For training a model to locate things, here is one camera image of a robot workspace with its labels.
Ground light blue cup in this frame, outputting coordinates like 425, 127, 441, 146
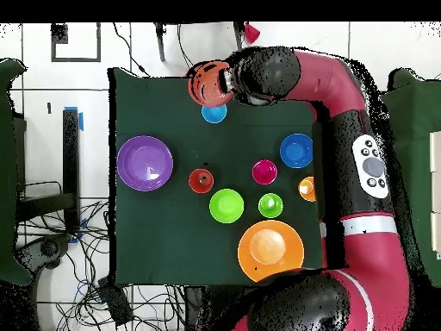
201, 103, 228, 124

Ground orange bowl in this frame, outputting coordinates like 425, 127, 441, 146
187, 60, 235, 107

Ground green bowl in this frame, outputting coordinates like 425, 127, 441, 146
208, 188, 245, 224

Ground orange cup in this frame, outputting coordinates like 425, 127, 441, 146
188, 167, 215, 195

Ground pink cup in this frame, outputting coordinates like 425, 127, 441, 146
252, 159, 278, 186

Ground green cup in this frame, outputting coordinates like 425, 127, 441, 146
258, 192, 285, 219

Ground dark green tablecloth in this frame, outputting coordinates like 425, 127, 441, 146
108, 66, 357, 288

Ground blue bowl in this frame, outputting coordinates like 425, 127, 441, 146
279, 133, 314, 170

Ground large yellow bowl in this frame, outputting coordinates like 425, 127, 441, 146
237, 219, 306, 283

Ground purple bowl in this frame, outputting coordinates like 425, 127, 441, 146
115, 134, 175, 193

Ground yellow cup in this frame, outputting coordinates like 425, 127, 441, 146
297, 176, 317, 203

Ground black stand leg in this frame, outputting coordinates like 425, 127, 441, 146
154, 22, 167, 63
233, 22, 246, 51

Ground long black beam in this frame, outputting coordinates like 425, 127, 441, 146
62, 108, 81, 234

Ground red cup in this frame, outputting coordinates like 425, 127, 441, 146
243, 22, 262, 45

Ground short black beam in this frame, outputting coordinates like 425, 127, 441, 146
16, 191, 75, 222

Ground gray black machine base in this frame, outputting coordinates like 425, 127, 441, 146
15, 233, 73, 273

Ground green cloth side table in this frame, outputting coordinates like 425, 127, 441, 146
0, 58, 32, 287
380, 68, 441, 289

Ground white boxes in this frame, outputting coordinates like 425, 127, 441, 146
428, 130, 441, 259

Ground thin black cable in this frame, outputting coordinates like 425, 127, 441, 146
112, 22, 151, 78
177, 23, 195, 69

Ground black square frame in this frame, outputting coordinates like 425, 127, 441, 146
50, 22, 102, 63

